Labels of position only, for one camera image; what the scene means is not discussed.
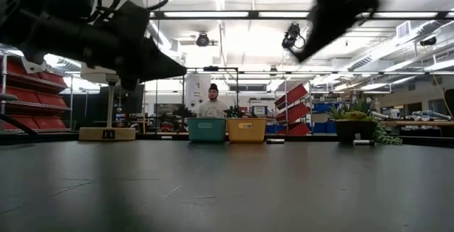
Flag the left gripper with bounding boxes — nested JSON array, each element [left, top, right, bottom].
[[6, 10, 188, 92]]

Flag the teal plastic bin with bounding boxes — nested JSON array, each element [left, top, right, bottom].
[[187, 117, 228, 143]]

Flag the yellow plastic bin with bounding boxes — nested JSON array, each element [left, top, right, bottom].
[[226, 117, 268, 143]]

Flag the black background monitor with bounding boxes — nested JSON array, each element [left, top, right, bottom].
[[99, 84, 145, 115]]

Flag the white cylindrical tank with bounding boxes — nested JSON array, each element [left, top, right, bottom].
[[184, 74, 213, 118]]

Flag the black ceiling spotlight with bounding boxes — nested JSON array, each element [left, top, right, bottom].
[[195, 32, 211, 48]]

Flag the white shade table lamp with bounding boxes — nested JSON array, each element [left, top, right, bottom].
[[78, 0, 145, 142]]

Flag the person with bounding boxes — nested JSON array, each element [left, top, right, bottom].
[[196, 82, 231, 119]]

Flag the tilted red bin rack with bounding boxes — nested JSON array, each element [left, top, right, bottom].
[[274, 82, 314, 136]]

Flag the blue storage bins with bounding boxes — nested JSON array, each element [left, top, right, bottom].
[[311, 102, 337, 134]]

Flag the blue and white sign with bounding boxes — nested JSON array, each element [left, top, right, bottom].
[[250, 104, 270, 117]]

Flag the potted succulent plant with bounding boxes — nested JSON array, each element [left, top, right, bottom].
[[325, 99, 404, 146]]

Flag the long wooden table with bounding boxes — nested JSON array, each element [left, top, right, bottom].
[[378, 119, 454, 127]]

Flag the black hanging camera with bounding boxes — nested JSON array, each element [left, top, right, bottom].
[[281, 22, 306, 50]]

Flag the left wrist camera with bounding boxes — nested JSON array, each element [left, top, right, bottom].
[[102, 0, 152, 41]]

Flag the black metal frame stand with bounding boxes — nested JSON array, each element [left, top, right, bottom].
[[182, 65, 240, 119]]

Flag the black overhead frame beam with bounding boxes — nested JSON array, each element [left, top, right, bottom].
[[148, 10, 454, 21]]

